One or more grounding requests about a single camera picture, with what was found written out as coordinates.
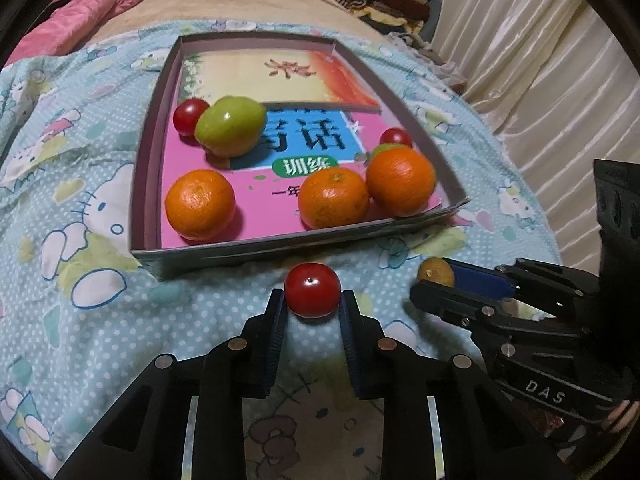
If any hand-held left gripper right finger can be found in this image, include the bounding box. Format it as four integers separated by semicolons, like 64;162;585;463
340;290;571;480

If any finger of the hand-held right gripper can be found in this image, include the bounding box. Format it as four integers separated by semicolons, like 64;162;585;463
410;280;522;339
446;258;602;319

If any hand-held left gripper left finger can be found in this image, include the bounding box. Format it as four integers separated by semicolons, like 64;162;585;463
55;287;290;480

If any red cherry tomato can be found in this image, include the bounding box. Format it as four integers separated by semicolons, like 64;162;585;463
172;98;211;137
284;263;342;319
379;127;414;150

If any shallow grey cardboard box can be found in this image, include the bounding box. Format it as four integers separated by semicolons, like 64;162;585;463
129;31;472;281

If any orange tangerine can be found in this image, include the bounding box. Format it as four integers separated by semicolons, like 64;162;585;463
165;169;236;241
366;149;437;217
298;166;371;229

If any small green fruit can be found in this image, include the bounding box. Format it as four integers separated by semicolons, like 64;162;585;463
367;143;408;161

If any large green fruit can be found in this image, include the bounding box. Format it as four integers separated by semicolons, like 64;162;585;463
194;95;268;157

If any person's right hand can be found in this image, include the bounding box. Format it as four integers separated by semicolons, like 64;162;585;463
600;397;640;436

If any pink exercise book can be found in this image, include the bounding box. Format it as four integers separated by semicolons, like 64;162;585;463
157;57;442;252

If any cream satin curtain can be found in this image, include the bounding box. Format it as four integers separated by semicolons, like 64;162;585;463
430;0;640;266

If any blue cartoon cat blanket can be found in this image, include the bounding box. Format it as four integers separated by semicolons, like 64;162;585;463
0;17;566;480

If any white crumpled cloth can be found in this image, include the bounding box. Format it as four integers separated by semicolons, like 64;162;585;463
385;30;468;93

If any cream and orange book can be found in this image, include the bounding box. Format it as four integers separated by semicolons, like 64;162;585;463
181;49;383;113

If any beige blanket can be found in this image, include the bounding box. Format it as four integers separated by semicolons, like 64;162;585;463
82;0;388;51

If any pink quilt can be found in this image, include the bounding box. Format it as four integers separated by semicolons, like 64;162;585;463
2;0;168;68

